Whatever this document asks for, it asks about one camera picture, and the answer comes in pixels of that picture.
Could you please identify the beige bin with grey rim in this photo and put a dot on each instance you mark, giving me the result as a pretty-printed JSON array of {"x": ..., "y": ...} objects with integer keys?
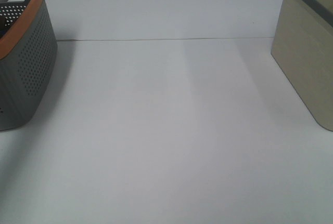
[{"x": 302, "y": 47}]

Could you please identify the grey basket with orange rim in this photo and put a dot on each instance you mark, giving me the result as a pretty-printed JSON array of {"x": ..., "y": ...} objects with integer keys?
[{"x": 28, "y": 54}]

